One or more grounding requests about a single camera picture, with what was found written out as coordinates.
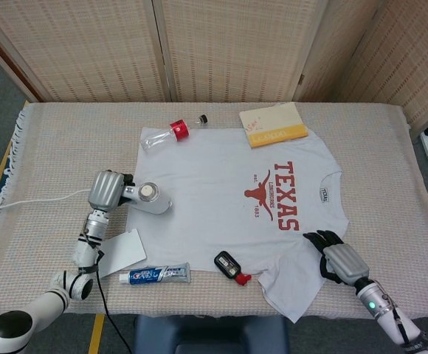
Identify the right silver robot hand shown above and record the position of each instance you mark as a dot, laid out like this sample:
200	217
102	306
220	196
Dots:
345	263

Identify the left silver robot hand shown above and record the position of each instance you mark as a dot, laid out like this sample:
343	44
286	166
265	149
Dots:
105	190

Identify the white handheld steam iron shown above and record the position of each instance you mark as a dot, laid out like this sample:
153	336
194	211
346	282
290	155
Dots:
155	204

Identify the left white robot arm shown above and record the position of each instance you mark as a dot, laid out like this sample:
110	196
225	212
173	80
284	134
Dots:
48	298

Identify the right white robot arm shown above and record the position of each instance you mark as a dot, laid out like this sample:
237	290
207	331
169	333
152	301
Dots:
391	321

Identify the beige woven tablecloth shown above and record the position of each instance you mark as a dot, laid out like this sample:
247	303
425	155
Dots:
70	147

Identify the white plastic board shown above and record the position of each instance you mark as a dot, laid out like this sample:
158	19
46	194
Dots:
123	252

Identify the clear bottle with red label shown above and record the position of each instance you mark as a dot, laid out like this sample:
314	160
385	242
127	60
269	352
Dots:
162	137

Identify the blue Crest toothpaste tube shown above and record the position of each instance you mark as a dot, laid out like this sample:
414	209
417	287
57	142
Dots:
151	274

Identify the white Texas Longhorns t-shirt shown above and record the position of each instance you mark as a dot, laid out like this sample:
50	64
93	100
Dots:
217	206

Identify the black bottle with red cap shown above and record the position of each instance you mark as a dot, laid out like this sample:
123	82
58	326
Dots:
227	263

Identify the woven folding screen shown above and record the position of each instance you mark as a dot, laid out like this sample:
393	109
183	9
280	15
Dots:
88	48

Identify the blue padded seat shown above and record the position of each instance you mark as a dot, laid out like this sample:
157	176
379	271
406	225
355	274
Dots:
210	335

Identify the cream and yellow book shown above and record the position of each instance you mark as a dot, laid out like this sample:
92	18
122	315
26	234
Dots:
273	123

